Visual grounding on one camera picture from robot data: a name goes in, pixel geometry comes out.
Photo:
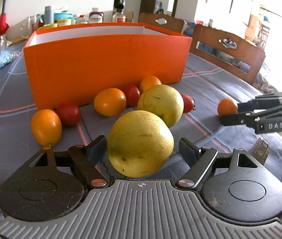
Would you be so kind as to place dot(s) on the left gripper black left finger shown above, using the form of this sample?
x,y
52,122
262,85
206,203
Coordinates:
x,y
85,159

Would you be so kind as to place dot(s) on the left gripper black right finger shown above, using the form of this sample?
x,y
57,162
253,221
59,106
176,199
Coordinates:
x,y
200,161

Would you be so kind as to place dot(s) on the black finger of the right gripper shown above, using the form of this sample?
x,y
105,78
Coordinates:
x,y
267,121
262,102

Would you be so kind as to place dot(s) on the small orange mandarin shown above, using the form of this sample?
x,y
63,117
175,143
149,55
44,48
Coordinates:
x,y
227,106

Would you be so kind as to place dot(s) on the yellow pear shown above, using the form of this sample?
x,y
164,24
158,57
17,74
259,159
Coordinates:
x,y
164,101
139,144

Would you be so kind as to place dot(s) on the red tomato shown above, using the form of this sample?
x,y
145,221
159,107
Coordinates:
x,y
68,113
189,103
132,95

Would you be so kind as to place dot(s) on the wooden chair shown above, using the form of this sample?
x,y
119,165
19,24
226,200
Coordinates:
x,y
232,45
162,20

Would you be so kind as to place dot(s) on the plaid blue tablecloth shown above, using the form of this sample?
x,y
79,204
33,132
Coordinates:
x,y
202,80

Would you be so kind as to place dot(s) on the orange cardboard box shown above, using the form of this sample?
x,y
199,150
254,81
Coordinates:
x,y
74,63

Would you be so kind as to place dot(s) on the cream lidded jar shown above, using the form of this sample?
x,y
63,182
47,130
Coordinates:
x,y
64,22

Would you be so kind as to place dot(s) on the white red-lidded jar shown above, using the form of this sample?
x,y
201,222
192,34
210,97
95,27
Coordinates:
x,y
95,16

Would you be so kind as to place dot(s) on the teal plastic container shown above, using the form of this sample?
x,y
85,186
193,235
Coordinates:
x,y
61,16

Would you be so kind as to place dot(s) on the grey blue thermos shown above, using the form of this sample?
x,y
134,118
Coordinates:
x,y
49,15

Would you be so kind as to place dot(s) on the red folded umbrella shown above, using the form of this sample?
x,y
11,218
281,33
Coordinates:
x,y
3,24

